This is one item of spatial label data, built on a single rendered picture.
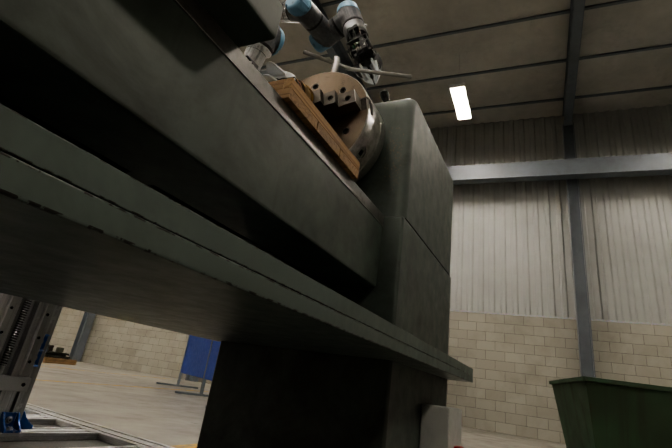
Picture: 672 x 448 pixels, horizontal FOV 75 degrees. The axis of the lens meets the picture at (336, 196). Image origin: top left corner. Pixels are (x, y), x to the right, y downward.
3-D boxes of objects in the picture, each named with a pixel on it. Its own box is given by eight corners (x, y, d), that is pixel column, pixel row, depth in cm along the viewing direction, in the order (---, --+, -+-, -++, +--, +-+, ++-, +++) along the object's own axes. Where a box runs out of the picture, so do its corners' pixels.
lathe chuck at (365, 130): (267, 189, 125) (292, 96, 136) (370, 188, 111) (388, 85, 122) (249, 174, 118) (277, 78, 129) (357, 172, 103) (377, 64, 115)
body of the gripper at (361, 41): (348, 56, 135) (340, 31, 141) (359, 74, 142) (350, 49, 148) (371, 44, 133) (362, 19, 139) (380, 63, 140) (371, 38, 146)
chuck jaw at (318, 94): (328, 115, 119) (369, 102, 115) (328, 130, 116) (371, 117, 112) (309, 90, 110) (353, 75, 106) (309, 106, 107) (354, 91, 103)
